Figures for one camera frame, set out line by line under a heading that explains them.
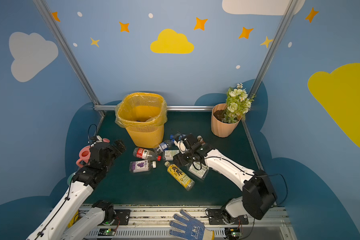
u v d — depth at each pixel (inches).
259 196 16.5
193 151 24.8
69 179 31.0
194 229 27.8
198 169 27.4
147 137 36.9
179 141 29.0
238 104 35.2
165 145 38.0
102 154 22.2
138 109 39.5
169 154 37.2
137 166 34.8
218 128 38.7
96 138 26.5
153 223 29.0
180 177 32.7
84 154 33.6
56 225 16.2
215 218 29.4
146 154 35.8
